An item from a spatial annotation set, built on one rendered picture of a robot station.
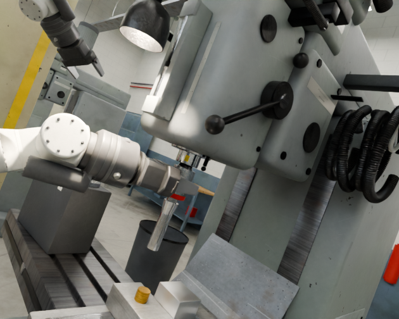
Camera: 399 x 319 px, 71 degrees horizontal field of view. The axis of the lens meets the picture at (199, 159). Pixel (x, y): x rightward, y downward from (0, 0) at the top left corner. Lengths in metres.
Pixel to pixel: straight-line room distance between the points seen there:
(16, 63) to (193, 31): 1.74
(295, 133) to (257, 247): 0.39
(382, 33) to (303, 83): 5.24
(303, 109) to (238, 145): 0.19
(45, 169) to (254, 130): 0.36
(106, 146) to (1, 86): 1.72
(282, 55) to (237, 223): 0.54
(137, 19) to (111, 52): 9.90
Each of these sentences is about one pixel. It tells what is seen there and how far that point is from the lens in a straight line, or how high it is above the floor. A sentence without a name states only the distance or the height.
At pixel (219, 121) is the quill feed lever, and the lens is 0.41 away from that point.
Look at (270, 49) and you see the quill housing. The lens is 0.55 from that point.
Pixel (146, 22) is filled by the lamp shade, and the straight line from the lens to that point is 0.45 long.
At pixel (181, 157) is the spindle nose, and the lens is 0.55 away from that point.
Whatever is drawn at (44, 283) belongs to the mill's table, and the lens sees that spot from 0.73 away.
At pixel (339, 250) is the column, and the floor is 1.22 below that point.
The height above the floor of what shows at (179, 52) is 1.45.
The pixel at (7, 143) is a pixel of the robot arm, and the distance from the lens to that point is 0.53.
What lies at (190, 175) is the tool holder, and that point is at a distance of 0.55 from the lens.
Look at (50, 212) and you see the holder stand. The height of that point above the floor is 1.03.
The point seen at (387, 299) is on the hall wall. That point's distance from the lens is 4.66.
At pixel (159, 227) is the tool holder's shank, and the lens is 0.58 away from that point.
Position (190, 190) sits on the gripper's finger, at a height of 1.24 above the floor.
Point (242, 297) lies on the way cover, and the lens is 0.84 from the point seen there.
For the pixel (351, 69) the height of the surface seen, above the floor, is 1.65.
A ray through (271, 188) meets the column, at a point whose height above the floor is 1.30.
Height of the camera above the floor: 1.29
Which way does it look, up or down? 1 degrees up
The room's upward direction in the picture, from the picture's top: 22 degrees clockwise
